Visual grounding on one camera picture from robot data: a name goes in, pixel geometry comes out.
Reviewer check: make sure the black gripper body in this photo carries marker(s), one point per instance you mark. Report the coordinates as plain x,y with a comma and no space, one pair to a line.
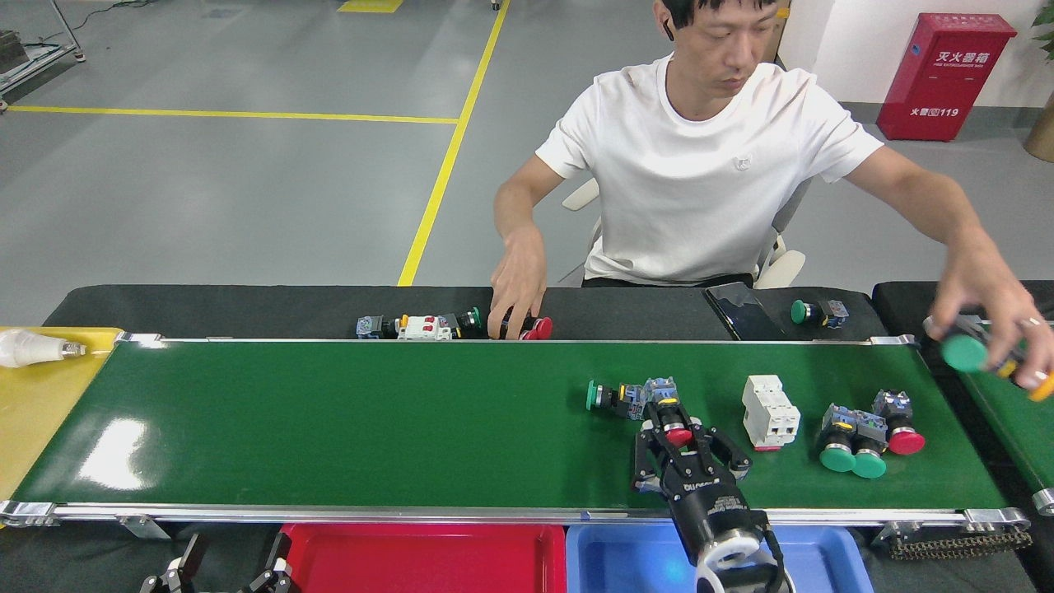
708,502

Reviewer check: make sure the person's right forearm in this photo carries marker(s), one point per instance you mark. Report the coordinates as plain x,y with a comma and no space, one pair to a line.
519,214

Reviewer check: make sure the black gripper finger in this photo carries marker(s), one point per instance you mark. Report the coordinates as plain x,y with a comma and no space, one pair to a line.
183,572
276,572
725,457
650,461

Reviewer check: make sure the red fire extinguisher box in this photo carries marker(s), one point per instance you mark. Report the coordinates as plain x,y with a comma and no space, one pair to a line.
943,78

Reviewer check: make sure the metal rack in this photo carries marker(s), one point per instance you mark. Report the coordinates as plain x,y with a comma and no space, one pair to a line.
25,70

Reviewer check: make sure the white chair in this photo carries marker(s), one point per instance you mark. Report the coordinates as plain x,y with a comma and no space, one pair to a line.
782,268

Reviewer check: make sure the potted plant in brass pot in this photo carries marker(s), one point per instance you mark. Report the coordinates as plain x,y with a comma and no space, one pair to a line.
1044,132

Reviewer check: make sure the red plastic bin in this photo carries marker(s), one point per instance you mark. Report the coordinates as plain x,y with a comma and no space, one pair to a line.
420,564

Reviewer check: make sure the person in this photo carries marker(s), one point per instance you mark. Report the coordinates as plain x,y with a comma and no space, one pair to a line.
700,181

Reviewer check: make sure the person's left forearm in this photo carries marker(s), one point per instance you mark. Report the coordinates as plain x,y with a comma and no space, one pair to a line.
963,222

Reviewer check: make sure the white light bulb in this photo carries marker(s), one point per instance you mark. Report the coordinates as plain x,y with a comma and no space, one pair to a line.
25,348

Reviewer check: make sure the blue plastic bin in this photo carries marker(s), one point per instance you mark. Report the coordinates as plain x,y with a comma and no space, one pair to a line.
626,564

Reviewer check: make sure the person's left hand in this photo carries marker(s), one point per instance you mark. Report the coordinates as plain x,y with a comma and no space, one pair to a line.
996,296

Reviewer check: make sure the person's right hand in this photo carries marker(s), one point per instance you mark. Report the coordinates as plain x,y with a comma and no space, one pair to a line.
519,284

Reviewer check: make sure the white circuit breaker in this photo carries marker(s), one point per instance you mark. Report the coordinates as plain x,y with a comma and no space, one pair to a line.
424,329
770,412

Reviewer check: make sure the green conveyor with silver rollers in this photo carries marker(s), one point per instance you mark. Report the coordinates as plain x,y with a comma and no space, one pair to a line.
1017,428

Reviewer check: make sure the green push button switch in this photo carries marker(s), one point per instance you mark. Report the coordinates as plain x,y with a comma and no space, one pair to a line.
963,354
869,465
833,313
837,458
594,395
475,319

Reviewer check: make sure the cardboard box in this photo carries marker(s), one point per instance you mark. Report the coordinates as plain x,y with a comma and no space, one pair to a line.
782,41

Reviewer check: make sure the green conveyor belt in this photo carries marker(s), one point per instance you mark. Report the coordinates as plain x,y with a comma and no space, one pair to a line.
412,428

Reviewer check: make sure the yellow tray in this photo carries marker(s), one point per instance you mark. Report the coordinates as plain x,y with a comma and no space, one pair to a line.
41,412

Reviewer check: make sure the black smartphone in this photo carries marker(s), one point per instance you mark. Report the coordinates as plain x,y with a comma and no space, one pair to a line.
741,313

